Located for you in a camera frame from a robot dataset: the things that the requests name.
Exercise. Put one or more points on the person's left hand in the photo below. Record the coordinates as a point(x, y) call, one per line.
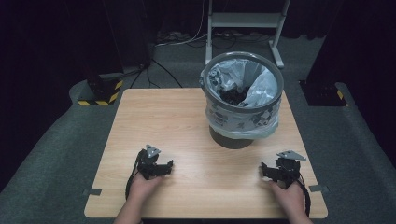
point(143, 188)

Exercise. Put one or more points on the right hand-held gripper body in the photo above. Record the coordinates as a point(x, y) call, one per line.
point(288, 171)

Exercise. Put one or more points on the yellow black striped base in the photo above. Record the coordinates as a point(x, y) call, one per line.
point(323, 93)
point(102, 93)

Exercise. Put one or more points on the dark scraps in bag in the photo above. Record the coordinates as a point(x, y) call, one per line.
point(233, 96)

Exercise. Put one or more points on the person's right hand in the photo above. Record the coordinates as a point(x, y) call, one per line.
point(289, 196)

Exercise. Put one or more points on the white printed trash bag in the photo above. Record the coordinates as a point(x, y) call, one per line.
point(261, 87)

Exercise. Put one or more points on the grey tape strip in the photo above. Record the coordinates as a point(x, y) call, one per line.
point(318, 188)

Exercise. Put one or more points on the white metal stand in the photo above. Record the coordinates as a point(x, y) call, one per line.
point(246, 20)

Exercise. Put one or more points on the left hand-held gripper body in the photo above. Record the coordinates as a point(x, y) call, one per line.
point(148, 166)

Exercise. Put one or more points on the black trash can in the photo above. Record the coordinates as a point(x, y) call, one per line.
point(230, 141)

